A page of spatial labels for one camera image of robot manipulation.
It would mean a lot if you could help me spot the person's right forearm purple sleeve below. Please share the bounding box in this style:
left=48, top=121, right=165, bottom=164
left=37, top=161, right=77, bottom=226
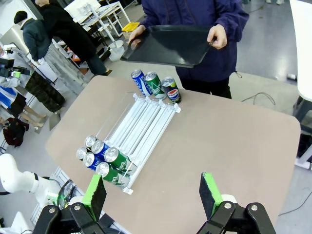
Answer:
left=140, top=0, right=156, bottom=27

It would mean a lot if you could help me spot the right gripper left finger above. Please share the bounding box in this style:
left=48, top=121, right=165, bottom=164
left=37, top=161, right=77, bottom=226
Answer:
left=33, top=174, right=108, bottom=234

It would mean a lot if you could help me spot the person's right hand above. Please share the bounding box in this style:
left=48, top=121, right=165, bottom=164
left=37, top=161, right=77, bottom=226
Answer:
left=128, top=24, right=147, bottom=48

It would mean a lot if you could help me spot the yellow plastic crate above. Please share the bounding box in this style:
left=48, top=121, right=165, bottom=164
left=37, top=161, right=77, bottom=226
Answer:
left=121, top=22, right=140, bottom=33

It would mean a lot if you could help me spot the black Pepsi can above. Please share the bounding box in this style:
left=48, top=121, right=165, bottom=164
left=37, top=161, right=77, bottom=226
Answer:
left=76, top=147, right=88, bottom=161
left=161, top=77, right=182, bottom=105
left=84, top=135, right=98, bottom=148

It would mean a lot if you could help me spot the person's left hand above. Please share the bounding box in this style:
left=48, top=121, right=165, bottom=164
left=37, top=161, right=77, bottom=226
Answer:
left=207, top=23, right=229, bottom=51

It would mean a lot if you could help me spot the white frame workbench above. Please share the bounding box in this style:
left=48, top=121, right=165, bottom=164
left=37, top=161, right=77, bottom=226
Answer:
left=63, top=0, right=131, bottom=37

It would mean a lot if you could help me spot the white can dispenser rack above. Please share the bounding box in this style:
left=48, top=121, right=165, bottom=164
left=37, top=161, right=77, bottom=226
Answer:
left=94, top=91, right=181, bottom=195

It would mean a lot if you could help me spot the black plastic serving tray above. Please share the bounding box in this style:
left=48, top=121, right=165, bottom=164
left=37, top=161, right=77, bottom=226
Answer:
left=120, top=24, right=217, bottom=69

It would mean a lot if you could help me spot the clear plastic container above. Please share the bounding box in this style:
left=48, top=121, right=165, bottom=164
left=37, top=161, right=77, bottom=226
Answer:
left=108, top=40, right=125, bottom=61

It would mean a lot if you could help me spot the person in white top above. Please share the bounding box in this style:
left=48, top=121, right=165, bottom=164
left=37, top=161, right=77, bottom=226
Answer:
left=0, top=73, right=48, bottom=129

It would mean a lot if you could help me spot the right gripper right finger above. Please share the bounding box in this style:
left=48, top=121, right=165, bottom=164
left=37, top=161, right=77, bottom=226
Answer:
left=196, top=172, right=276, bottom=234

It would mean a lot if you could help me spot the dark maroon backpack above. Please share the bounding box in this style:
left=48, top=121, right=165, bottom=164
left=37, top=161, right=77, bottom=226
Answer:
left=2, top=117, right=30, bottom=148

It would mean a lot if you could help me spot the green Chilsung cider can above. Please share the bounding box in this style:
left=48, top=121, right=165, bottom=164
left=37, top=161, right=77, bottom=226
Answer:
left=95, top=161, right=132, bottom=188
left=144, top=71, right=167, bottom=99
left=104, top=147, right=135, bottom=171

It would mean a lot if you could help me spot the person's left forearm purple sleeve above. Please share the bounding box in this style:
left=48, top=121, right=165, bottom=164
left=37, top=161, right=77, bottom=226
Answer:
left=216, top=7, right=250, bottom=31

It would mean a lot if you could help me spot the black cable bundle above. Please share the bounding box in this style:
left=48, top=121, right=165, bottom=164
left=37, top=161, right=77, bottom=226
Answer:
left=57, top=179, right=78, bottom=209

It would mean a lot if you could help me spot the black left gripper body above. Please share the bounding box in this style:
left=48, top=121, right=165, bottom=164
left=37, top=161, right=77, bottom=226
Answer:
left=0, top=58, right=15, bottom=78

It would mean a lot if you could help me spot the person in black coat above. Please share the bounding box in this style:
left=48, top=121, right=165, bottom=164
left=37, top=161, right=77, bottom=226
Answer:
left=34, top=0, right=113, bottom=76

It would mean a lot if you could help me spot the person in purple jacket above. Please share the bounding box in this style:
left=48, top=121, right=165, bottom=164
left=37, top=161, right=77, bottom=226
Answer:
left=140, top=0, right=250, bottom=99

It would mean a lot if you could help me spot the grey floor cable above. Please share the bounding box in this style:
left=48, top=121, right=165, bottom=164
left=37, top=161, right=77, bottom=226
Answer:
left=241, top=92, right=276, bottom=105

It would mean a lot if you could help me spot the finger of the green left gripper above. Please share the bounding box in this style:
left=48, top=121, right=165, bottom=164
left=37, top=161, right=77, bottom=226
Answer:
left=11, top=69, right=34, bottom=78

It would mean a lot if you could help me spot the black floor cable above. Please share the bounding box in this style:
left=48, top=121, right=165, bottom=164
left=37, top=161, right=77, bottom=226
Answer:
left=277, top=207, right=299, bottom=217

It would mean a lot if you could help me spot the blue Pocari Sweat can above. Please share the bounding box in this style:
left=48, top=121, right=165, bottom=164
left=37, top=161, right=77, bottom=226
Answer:
left=131, top=69, right=153, bottom=96
left=91, top=139, right=110, bottom=156
left=82, top=152, right=103, bottom=171

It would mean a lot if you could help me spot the person in dark green jacket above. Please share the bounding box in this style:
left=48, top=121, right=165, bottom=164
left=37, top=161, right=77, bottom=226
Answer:
left=14, top=10, right=66, bottom=113

